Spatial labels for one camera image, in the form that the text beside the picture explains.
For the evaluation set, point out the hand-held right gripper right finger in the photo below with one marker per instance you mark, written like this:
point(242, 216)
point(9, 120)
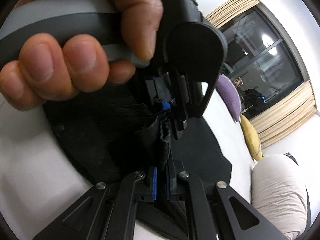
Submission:
point(168, 190)

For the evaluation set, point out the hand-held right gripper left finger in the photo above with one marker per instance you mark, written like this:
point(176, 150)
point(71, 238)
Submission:
point(155, 183)

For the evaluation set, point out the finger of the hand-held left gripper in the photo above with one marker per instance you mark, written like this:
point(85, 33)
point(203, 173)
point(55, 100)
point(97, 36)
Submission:
point(165, 106)
point(178, 127)

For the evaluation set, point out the black pants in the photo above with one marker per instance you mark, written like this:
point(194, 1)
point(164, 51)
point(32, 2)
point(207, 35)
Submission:
point(100, 135)

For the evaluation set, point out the person's left hand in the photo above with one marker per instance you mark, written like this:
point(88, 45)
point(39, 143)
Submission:
point(50, 75)

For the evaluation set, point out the beige curtain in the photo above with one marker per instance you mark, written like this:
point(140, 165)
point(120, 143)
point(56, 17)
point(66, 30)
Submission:
point(285, 115)
point(232, 8)

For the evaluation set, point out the purple pillow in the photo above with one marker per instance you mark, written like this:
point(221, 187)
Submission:
point(230, 97)

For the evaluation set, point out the dark glass window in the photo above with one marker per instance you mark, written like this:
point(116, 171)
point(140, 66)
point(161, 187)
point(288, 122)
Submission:
point(262, 55)

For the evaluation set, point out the yellow pillow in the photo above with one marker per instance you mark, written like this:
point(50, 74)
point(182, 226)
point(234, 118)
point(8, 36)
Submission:
point(251, 137)

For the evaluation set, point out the rolled beige duvet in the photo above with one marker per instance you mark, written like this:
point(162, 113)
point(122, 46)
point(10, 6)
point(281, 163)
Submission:
point(277, 192)

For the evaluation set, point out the grey headboard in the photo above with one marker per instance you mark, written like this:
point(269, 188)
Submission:
point(293, 158)

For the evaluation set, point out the bed with white sheet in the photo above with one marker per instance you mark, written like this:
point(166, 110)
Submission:
point(32, 170)

